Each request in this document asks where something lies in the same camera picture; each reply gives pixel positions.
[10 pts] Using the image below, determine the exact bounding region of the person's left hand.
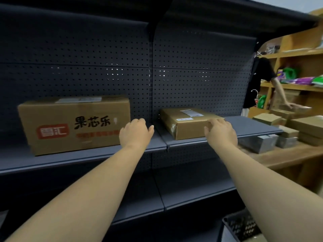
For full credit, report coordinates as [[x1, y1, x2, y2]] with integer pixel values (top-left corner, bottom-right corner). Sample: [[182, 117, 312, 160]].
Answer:
[[119, 118, 154, 150]]

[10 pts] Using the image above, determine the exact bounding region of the person's right hand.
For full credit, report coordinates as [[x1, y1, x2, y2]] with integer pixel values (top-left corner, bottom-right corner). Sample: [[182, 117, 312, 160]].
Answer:
[[204, 118, 238, 149]]

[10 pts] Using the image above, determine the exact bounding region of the person's left forearm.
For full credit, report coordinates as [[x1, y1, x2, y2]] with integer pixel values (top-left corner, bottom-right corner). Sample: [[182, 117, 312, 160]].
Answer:
[[5, 144, 145, 242]]

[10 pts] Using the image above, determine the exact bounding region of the person's right forearm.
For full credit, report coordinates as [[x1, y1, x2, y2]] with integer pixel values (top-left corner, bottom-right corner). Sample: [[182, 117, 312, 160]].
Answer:
[[217, 144, 323, 242]]

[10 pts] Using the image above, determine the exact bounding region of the flat brown cardboard box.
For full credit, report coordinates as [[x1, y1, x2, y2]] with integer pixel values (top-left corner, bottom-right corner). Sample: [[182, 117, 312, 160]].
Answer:
[[159, 107, 225, 141]]

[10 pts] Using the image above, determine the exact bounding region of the large silver box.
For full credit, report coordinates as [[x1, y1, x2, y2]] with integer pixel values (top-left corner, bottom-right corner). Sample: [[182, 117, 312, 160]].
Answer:
[[238, 134, 278, 154]]

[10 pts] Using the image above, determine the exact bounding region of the small brown cardboard box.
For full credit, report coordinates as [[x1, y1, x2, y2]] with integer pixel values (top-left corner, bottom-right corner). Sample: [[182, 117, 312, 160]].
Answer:
[[252, 113, 287, 126], [275, 125, 300, 138]]

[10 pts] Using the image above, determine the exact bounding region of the large printed cardboard box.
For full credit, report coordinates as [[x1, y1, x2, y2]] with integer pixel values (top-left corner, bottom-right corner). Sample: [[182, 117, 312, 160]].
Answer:
[[17, 95, 131, 156]]

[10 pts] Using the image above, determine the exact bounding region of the small silver box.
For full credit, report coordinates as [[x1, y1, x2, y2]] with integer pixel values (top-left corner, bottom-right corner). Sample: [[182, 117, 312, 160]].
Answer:
[[276, 136, 299, 149]]

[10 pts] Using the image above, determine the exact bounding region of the wooden table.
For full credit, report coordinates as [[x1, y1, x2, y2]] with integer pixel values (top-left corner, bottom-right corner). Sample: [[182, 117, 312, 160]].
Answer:
[[237, 138, 323, 192]]

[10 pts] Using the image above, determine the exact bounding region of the dark grey metal shelving unit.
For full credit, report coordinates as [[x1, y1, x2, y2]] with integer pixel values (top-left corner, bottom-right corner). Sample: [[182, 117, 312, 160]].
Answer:
[[0, 0, 319, 242]]

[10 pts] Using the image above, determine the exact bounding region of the thin brown cardboard box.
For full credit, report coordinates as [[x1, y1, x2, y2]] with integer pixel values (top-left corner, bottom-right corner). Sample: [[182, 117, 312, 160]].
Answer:
[[279, 104, 312, 114]]

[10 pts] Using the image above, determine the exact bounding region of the black plastic crate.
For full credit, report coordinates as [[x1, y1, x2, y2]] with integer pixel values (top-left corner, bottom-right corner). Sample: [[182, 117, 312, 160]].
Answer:
[[222, 209, 263, 242]]

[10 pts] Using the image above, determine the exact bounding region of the wide brown cardboard box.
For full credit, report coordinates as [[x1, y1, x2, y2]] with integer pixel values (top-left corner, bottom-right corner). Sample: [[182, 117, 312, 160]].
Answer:
[[287, 115, 323, 146]]

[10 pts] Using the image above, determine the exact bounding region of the purple packet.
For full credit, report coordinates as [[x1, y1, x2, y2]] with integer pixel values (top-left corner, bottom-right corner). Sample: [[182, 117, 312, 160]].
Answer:
[[281, 76, 316, 85]]

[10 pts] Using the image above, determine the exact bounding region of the clear bag of parts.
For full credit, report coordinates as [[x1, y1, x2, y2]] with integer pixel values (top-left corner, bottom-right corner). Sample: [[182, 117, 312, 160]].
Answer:
[[265, 44, 281, 54]]

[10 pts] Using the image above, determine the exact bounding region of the wooden shelf unit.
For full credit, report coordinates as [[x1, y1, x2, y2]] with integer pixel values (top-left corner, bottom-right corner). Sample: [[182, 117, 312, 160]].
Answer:
[[248, 8, 323, 119]]

